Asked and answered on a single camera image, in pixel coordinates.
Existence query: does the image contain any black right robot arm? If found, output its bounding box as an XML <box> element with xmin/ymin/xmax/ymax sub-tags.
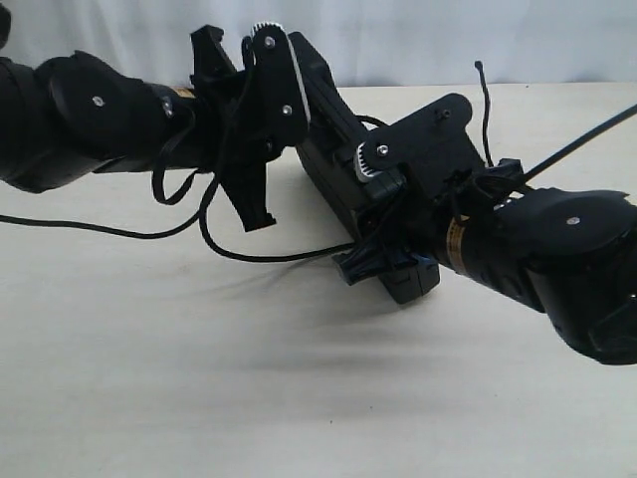
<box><xmin>329</xmin><ymin>93</ymin><xmax>636</xmax><ymax>365</ymax></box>

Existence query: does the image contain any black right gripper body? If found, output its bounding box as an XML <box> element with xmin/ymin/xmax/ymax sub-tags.
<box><xmin>351</xmin><ymin>93</ymin><xmax>487</xmax><ymax>239</ymax></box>

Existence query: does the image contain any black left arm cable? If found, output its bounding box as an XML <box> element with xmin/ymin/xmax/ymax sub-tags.
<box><xmin>0</xmin><ymin>171</ymin><xmax>220</xmax><ymax>243</ymax></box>

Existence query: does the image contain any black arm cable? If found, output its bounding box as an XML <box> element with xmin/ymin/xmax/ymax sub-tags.
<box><xmin>517</xmin><ymin>102</ymin><xmax>637</xmax><ymax>183</ymax></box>
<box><xmin>0</xmin><ymin>171</ymin><xmax>220</xmax><ymax>243</ymax></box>

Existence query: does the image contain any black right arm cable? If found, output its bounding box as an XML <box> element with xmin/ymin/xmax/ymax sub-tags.
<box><xmin>517</xmin><ymin>102</ymin><xmax>637</xmax><ymax>183</ymax></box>

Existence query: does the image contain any black braided rope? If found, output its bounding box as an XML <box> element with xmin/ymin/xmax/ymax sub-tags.
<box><xmin>148</xmin><ymin>60</ymin><xmax>499</xmax><ymax>263</ymax></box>

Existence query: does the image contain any black plastic carrying case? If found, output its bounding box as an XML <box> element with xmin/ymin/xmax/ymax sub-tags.
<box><xmin>289</xmin><ymin>31</ymin><xmax>440</xmax><ymax>305</ymax></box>

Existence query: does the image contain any white backdrop curtain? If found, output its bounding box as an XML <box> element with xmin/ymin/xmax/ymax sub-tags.
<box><xmin>3</xmin><ymin>0</ymin><xmax>636</xmax><ymax>87</ymax></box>

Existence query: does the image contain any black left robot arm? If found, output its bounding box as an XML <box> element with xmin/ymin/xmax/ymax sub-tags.
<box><xmin>1</xmin><ymin>22</ymin><xmax>311</xmax><ymax>232</ymax></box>

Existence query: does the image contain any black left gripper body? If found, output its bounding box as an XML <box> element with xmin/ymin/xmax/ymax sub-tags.
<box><xmin>192</xmin><ymin>21</ymin><xmax>311</xmax><ymax>161</ymax></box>

